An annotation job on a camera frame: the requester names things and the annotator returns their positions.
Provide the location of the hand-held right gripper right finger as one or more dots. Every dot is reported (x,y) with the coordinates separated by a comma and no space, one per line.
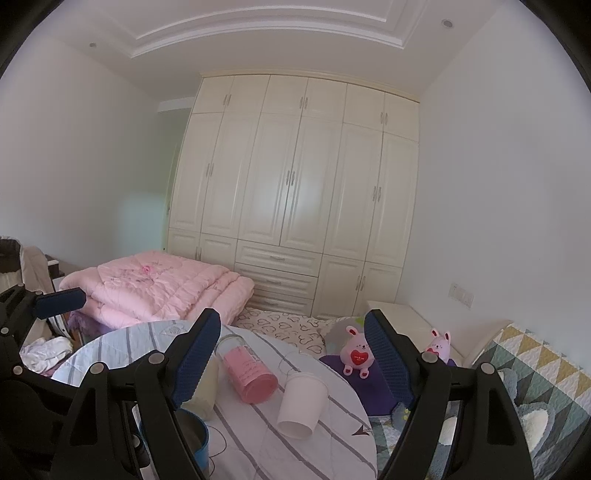
(387,357)

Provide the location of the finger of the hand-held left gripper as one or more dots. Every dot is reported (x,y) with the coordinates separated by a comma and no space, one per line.
(60,302)
(23,415)

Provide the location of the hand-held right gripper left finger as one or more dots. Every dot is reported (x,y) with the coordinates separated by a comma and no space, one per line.
(197,357)

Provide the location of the white paper cup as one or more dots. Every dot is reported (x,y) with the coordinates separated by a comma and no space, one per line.
(301,401)

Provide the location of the cream plastic cup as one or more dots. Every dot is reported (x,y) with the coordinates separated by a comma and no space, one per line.
(207,392)

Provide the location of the clear cup with pink sleeve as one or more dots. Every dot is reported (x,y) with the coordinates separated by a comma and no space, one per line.
(249,369)

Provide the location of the blue round cup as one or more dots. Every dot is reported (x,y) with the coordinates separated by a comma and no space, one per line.
(194,438)

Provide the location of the large pink bunny plush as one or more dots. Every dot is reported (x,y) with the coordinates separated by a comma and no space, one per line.
(356,353)

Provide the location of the dark wooden side table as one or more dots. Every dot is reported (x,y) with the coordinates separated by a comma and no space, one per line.
(62,267)

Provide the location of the purple blanket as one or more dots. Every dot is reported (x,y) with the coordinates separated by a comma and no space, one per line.
(87,325)

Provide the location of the beige coat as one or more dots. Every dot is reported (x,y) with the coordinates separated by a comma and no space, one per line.
(27,272)

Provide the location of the white nightstand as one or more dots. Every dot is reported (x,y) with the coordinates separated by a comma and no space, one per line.
(415,323)

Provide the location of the purple cushion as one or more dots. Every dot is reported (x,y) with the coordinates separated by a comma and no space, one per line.
(355,392)

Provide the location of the small pink bunny plush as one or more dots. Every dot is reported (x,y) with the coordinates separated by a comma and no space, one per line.
(437,347)

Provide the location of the crumpled white clothes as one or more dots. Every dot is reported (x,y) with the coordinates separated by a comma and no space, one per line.
(46,355)

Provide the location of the folded pink quilt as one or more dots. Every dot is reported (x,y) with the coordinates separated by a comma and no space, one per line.
(152,286)

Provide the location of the heart print bedsheet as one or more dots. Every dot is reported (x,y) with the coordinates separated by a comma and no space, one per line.
(277,323)

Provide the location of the triangle patchwork quilt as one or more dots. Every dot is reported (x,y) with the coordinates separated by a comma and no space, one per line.
(545,369)

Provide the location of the cream built-in wardrobe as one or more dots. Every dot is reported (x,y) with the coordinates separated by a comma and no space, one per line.
(295,184)

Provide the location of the white wall switch panel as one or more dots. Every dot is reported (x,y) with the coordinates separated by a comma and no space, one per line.
(461,294)

